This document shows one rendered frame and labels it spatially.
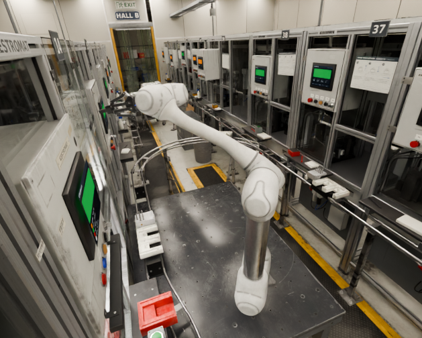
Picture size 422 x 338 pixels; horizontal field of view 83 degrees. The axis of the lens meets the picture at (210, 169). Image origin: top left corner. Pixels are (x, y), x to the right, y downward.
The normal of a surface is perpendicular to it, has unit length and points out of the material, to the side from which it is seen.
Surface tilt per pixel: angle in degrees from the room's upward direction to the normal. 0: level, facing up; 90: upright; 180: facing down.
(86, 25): 90
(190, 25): 90
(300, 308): 0
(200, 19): 90
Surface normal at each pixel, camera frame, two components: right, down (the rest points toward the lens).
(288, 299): -0.05, -0.88
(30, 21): 0.34, 0.43
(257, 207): -0.30, 0.37
